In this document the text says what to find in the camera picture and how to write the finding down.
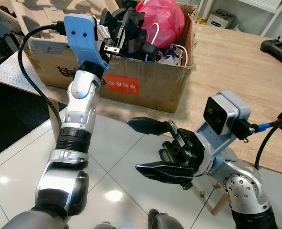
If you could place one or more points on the grey left robot leg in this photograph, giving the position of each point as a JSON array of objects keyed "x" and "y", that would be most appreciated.
[{"x": 105, "y": 225}]

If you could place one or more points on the cardboard box with red label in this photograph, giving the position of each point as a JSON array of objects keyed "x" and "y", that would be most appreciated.
[{"x": 155, "y": 90}]

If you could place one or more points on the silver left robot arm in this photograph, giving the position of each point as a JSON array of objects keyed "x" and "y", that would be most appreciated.
[{"x": 79, "y": 105}]

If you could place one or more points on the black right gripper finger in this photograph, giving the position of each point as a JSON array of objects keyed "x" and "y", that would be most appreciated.
[
  {"x": 165, "y": 171},
  {"x": 148, "y": 125}
]

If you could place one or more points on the grey right robot leg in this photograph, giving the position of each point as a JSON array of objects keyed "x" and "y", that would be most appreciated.
[{"x": 162, "y": 222}]

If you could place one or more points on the black handheld controller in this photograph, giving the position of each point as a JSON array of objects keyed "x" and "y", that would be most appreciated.
[{"x": 276, "y": 50}]

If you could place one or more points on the pink plastic bag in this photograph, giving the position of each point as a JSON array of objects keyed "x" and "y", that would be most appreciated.
[{"x": 167, "y": 21}]

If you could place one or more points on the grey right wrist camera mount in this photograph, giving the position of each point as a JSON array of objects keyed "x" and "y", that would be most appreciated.
[{"x": 234, "y": 112}]

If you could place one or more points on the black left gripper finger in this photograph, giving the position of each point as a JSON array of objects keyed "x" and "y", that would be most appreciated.
[
  {"x": 134, "y": 18},
  {"x": 110, "y": 20}
]

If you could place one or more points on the white shelving unit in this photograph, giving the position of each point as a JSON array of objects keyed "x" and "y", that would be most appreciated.
[{"x": 262, "y": 5}]

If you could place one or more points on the grey robot leg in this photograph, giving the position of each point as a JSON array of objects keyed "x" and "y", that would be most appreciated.
[
  {"x": 105, "y": 225},
  {"x": 162, "y": 222}
]

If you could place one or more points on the grey boxy device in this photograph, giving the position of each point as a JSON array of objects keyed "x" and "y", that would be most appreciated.
[{"x": 221, "y": 19}]

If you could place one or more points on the light wooden table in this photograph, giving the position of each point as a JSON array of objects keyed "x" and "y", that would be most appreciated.
[{"x": 236, "y": 71}]

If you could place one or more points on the black floor mat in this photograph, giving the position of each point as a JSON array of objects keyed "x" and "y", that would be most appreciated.
[{"x": 12, "y": 119}]

